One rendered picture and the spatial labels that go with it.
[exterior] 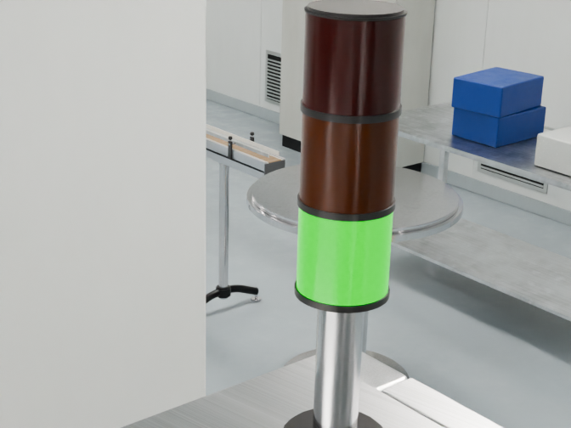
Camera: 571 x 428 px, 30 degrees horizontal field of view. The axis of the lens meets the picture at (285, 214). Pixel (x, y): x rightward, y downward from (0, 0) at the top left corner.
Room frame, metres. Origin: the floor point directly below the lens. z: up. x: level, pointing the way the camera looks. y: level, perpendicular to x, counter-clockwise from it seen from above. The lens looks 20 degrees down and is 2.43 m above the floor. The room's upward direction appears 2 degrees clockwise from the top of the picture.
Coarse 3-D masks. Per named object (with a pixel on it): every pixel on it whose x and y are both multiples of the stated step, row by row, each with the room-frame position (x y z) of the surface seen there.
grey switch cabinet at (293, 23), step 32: (288, 0) 8.14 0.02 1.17; (384, 0) 7.36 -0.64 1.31; (416, 0) 7.42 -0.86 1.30; (288, 32) 8.14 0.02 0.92; (416, 32) 7.43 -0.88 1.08; (288, 64) 8.13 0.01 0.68; (416, 64) 7.44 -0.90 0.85; (288, 96) 8.12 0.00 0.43; (416, 96) 7.46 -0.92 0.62; (288, 128) 8.11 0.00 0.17; (416, 160) 7.49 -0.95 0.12
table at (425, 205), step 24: (288, 168) 4.70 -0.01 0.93; (264, 192) 4.35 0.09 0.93; (288, 192) 4.36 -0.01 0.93; (408, 192) 4.41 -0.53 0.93; (432, 192) 4.41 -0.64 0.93; (264, 216) 4.11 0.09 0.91; (288, 216) 4.06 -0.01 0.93; (408, 216) 4.10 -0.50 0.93; (432, 216) 4.11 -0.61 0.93; (456, 216) 4.17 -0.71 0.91; (384, 360) 4.55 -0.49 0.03
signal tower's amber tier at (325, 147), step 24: (312, 120) 0.50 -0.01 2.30; (312, 144) 0.50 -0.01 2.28; (336, 144) 0.50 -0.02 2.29; (360, 144) 0.50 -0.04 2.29; (384, 144) 0.50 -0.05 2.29; (312, 168) 0.50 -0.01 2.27; (336, 168) 0.50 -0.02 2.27; (360, 168) 0.50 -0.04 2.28; (384, 168) 0.50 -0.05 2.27; (312, 192) 0.50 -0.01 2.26; (336, 192) 0.50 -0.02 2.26; (360, 192) 0.50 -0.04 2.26; (384, 192) 0.50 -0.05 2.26
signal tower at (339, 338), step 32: (320, 0) 0.53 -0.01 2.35; (352, 0) 0.54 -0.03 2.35; (320, 320) 0.51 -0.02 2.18; (352, 320) 0.51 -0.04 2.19; (320, 352) 0.51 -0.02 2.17; (352, 352) 0.51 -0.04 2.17; (320, 384) 0.51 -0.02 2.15; (352, 384) 0.51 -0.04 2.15; (320, 416) 0.51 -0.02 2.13; (352, 416) 0.51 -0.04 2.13
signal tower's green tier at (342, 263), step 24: (312, 216) 0.50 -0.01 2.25; (312, 240) 0.50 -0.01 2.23; (336, 240) 0.50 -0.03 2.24; (360, 240) 0.50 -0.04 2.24; (384, 240) 0.50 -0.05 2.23; (312, 264) 0.50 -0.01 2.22; (336, 264) 0.50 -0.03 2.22; (360, 264) 0.50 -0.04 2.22; (384, 264) 0.51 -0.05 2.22; (312, 288) 0.50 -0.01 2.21; (336, 288) 0.49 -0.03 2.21; (360, 288) 0.50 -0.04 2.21; (384, 288) 0.51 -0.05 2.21
